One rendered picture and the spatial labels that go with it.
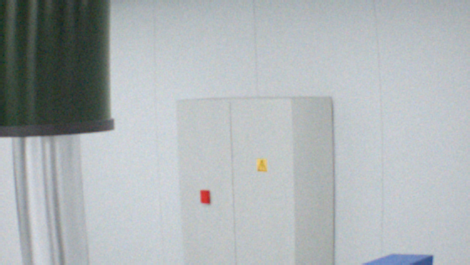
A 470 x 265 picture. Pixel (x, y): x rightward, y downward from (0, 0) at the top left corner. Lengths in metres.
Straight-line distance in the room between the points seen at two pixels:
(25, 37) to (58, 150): 0.04
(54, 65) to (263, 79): 7.61
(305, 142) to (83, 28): 6.91
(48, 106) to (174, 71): 8.37
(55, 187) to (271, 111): 6.94
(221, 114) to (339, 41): 1.01
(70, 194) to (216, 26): 7.96
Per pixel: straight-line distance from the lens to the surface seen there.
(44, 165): 0.34
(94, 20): 0.33
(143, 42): 9.02
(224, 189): 7.68
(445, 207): 6.83
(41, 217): 0.34
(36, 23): 0.32
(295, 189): 7.19
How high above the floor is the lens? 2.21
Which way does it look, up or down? 3 degrees down
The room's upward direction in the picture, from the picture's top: 2 degrees counter-clockwise
